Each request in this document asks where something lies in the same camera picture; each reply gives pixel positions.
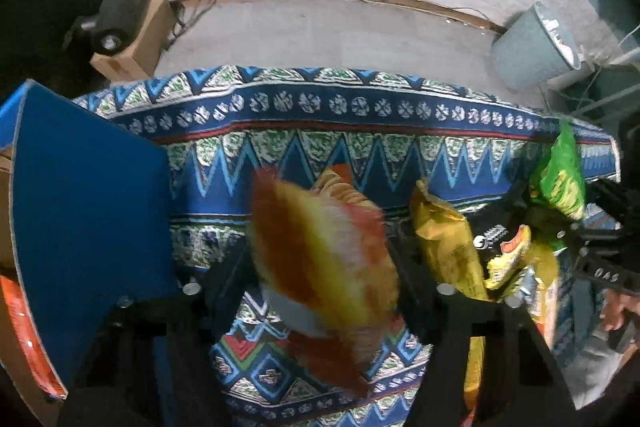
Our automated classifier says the green snack bag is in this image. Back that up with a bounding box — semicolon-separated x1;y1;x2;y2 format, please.
528;120;586;221

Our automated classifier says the silver foil snack pack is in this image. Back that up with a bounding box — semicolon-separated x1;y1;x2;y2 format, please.
484;225;533;301

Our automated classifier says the red yellow fries snack bag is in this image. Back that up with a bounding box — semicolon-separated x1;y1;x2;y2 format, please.
248;165;399;398

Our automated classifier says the black yellow noodle snack bag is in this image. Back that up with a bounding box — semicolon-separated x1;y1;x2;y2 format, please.
468;204;522;260

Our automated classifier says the orange snack bag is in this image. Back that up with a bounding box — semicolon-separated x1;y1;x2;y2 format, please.
1;275;67;400

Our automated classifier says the yellow long snack pack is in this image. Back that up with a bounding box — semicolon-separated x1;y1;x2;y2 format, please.
524;242;560;348
408;178;490;410

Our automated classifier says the blue cardboard box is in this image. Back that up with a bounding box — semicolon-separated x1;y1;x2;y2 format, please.
1;80;177;426

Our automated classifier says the light blue waste bin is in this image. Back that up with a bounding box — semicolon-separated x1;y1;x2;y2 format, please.
491;2;582;91

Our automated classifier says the blue patterned tablecloth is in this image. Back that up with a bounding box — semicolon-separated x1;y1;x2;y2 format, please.
71;65;622;427

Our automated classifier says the small brown cardboard box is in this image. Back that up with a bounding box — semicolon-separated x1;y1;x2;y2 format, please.
90;0;176;83

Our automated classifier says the black cylinder device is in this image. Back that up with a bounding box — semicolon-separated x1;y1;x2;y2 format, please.
72;0;151;56

